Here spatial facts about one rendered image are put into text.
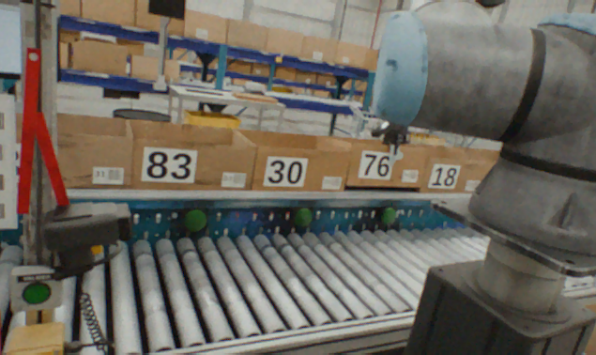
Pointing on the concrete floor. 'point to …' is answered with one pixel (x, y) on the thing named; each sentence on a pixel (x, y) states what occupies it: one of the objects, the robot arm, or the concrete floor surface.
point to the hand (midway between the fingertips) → (389, 163)
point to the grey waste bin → (142, 115)
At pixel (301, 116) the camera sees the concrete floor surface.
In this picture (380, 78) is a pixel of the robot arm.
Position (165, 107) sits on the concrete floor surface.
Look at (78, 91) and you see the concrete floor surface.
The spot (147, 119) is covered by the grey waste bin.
